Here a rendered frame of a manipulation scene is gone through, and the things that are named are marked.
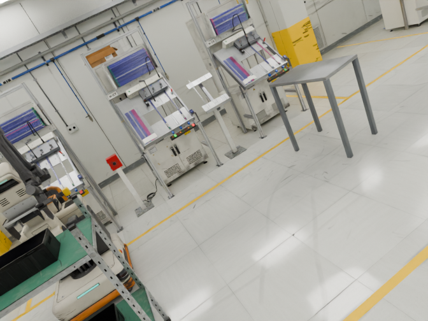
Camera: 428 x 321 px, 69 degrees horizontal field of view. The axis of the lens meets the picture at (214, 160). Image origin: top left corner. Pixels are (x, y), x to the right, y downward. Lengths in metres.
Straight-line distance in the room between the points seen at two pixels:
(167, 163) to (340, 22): 5.08
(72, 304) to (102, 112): 3.42
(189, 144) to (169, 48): 2.16
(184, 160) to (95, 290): 2.03
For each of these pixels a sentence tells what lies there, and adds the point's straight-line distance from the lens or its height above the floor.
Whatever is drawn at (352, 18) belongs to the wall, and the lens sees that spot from 7.91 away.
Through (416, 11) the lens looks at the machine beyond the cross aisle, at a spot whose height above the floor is 0.26.
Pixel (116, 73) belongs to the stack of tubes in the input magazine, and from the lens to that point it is 4.02.
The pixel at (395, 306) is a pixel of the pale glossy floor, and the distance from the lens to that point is 1.95.
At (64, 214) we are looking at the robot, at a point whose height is 0.78.
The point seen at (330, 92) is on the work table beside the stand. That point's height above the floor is 0.66.
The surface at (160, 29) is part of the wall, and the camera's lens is 5.74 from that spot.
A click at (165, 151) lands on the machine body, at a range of 4.04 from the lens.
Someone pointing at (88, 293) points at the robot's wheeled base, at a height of 0.23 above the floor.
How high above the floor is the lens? 1.57
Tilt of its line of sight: 22 degrees down
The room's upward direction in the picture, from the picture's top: 27 degrees counter-clockwise
